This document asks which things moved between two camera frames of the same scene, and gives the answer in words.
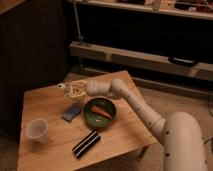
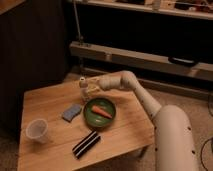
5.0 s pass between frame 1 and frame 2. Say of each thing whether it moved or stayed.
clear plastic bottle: moved
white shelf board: stayed
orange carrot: stayed
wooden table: stayed
